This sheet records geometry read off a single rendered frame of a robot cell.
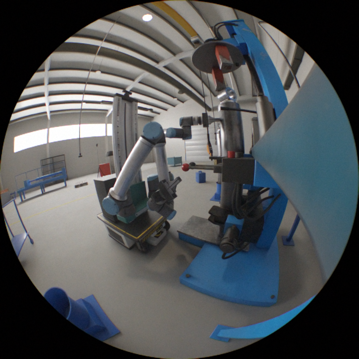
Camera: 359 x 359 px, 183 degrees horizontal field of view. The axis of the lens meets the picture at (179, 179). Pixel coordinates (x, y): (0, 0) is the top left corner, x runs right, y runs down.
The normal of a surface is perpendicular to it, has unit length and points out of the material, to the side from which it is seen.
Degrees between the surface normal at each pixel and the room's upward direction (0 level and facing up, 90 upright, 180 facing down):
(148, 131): 84
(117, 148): 90
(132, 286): 0
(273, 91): 90
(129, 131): 90
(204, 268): 0
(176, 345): 0
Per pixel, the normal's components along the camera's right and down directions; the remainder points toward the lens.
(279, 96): -0.57, 0.22
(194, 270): -0.06, -0.97
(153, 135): 0.11, 0.12
